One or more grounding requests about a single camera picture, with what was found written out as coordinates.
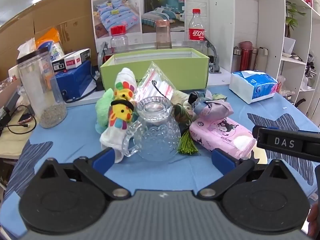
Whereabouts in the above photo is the tall clear plastic jar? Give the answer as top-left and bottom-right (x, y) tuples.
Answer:
(16, 48), (68, 129)

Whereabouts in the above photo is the small black white box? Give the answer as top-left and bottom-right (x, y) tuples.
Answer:
(51, 59), (66, 72)

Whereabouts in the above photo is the black cable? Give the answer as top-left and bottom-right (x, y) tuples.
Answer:
(0, 105), (37, 137)

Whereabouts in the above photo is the clear glass jug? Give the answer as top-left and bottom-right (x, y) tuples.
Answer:
(122, 96), (181, 162)

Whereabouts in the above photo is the silver thermos flask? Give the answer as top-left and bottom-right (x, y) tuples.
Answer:
(233, 46), (242, 72)

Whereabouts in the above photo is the white shelf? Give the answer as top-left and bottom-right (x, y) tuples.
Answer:
(234, 0), (320, 120)

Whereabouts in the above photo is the clear jar red lid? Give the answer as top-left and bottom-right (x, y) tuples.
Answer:
(110, 26), (129, 54)

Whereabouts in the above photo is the green patterned tassel sachet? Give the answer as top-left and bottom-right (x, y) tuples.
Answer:
(171, 104), (199, 155)

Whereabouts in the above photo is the blue tablecloth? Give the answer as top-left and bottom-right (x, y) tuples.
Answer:
(2, 84), (320, 240)

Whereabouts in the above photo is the green cardboard box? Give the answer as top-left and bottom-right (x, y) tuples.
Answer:
(99, 48), (210, 92)

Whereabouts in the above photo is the pink grey cloth bundle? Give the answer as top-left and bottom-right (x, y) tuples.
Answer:
(187, 90), (234, 118)

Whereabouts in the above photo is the wall poster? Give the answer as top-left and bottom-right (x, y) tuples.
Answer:
(90, 0), (186, 47)

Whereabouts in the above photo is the blue box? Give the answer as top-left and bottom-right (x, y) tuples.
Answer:
(54, 61), (100, 103)

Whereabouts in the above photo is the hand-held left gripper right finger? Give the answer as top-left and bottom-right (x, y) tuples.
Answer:
(197, 148), (288, 202)

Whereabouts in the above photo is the light green bath puff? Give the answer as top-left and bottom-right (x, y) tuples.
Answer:
(95, 89), (115, 134)

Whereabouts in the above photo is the white yellow sock bundle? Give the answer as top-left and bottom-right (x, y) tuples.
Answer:
(172, 90), (193, 113)

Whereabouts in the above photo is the bag of cotton swabs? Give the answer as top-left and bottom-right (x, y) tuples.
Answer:
(136, 61), (179, 103)

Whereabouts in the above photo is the pink wet wipes pack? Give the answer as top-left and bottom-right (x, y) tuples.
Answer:
(189, 117), (257, 159)

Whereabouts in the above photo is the green potted plant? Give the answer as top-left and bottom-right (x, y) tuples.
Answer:
(285, 1), (300, 38)

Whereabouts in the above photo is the grey desk clamp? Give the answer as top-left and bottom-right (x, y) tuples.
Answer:
(205, 38), (222, 74)
(97, 42), (110, 67)

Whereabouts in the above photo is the blue white tissue pack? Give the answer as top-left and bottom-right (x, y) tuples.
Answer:
(229, 70), (279, 105)

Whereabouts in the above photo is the red label cola bottle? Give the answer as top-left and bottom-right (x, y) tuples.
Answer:
(188, 9), (208, 53)

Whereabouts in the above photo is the pink rim glass tumbler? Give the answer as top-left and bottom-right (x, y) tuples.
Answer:
(155, 19), (172, 50)

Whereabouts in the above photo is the white and black small carton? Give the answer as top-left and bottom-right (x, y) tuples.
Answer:
(64, 49), (92, 70)

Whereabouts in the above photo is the cardboard sheet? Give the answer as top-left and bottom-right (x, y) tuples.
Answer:
(0, 0), (98, 74)

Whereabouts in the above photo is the red thermos flask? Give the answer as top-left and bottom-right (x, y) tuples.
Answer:
(239, 41), (253, 72)

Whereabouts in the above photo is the orange blue paper pack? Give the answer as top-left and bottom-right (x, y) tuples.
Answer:
(35, 27), (66, 63)

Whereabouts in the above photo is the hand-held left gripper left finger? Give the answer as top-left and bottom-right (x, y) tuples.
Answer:
(40, 147), (132, 202)

